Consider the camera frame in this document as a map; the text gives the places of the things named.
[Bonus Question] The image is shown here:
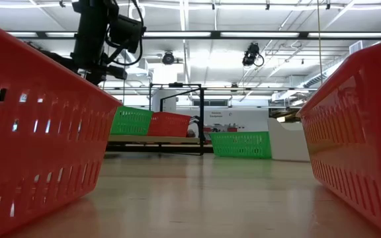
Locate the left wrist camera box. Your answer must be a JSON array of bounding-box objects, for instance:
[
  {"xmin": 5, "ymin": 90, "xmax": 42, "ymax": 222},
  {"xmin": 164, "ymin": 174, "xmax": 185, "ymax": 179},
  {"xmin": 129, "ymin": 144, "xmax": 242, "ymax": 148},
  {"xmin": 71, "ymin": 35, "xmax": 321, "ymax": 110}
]
[{"xmin": 109, "ymin": 15, "xmax": 148, "ymax": 54}]

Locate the wooden shelf with black frame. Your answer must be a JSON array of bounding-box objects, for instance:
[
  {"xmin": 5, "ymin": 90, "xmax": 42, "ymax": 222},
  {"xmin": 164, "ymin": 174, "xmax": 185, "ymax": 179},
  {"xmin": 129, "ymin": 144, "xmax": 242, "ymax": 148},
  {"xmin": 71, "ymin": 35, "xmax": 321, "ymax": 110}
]
[{"xmin": 106, "ymin": 82, "xmax": 206, "ymax": 156}]

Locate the black camera with cable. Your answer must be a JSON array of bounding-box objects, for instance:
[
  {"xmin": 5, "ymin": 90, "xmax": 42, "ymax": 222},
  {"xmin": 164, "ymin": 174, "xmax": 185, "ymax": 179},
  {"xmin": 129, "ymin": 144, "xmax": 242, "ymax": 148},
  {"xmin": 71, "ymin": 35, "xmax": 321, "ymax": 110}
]
[{"xmin": 241, "ymin": 42, "xmax": 265, "ymax": 68}]

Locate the yellow hanging rope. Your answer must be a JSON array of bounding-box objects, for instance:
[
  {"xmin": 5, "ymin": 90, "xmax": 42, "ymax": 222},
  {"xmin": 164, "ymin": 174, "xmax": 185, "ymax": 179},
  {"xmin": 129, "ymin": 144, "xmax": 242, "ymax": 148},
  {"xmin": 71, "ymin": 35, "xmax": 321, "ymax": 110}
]
[{"xmin": 316, "ymin": 0, "xmax": 324, "ymax": 86}]

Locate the round black ceiling fixture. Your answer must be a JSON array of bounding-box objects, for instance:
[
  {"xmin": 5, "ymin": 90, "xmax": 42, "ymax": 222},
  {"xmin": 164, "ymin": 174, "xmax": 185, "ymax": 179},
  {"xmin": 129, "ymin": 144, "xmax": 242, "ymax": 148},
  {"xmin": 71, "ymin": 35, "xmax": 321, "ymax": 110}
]
[{"xmin": 161, "ymin": 51, "xmax": 176, "ymax": 65}]

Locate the black aluminium table frame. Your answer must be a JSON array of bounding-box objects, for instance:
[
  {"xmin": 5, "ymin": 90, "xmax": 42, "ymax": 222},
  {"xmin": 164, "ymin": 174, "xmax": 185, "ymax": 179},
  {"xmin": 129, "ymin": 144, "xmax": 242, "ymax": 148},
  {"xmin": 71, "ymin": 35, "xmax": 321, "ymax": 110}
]
[{"xmin": 106, "ymin": 144, "xmax": 215, "ymax": 155}]

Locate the white plastic basket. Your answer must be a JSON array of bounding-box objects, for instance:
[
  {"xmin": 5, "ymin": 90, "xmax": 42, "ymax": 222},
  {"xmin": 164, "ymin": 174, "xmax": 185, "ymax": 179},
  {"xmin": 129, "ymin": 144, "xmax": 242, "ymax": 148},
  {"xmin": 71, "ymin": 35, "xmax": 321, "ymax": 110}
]
[{"xmin": 267, "ymin": 118, "xmax": 311, "ymax": 163}]

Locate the green slotted plastic basket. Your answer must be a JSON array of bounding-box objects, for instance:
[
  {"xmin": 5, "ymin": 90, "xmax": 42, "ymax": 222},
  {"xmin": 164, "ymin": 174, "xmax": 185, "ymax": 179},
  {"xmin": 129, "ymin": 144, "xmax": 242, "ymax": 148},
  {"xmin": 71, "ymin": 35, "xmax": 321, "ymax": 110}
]
[
  {"xmin": 110, "ymin": 105, "xmax": 154, "ymax": 136},
  {"xmin": 209, "ymin": 131, "xmax": 273, "ymax": 159}
]

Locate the black beam with light strips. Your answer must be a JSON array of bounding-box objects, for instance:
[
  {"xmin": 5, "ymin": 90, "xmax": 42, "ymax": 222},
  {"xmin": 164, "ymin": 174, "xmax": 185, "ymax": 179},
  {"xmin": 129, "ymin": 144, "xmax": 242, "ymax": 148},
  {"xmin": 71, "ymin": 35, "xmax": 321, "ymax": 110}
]
[{"xmin": 7, "ymin": 30, "xmax": 381, "ymax": 41}]

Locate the workstation with red bins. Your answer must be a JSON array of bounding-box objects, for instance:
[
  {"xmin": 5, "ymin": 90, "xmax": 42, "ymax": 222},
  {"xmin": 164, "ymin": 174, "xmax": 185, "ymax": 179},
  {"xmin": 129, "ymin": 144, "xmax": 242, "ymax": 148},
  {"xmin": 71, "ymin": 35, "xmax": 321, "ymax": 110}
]
[{"xmin": 204, "ymin": 122, "xmax": 246, "ymax": 133}]

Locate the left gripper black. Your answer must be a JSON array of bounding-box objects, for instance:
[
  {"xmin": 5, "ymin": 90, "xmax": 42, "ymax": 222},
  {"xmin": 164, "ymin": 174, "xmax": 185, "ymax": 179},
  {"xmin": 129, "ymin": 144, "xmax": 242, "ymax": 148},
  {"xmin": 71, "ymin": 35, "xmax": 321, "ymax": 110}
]
[{"xmin": 73, "ymin": 19, "xmax": 128, "ymax": 86}]

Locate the red slotted plastic basket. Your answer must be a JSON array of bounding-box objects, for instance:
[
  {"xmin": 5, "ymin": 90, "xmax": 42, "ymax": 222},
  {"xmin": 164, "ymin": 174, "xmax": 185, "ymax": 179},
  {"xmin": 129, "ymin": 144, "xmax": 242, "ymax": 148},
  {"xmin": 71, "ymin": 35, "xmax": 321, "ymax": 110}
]
[
  {"xmin": 146, "ymin": 111, "xmax": 192, "ymax": 138},
  {"xmin": 0, "ymin": 16, "xmax": 122, "ymax": 238},
  {"xmin": 295, "ymin": 39, "xmax": 381, "ymax": 238}
]

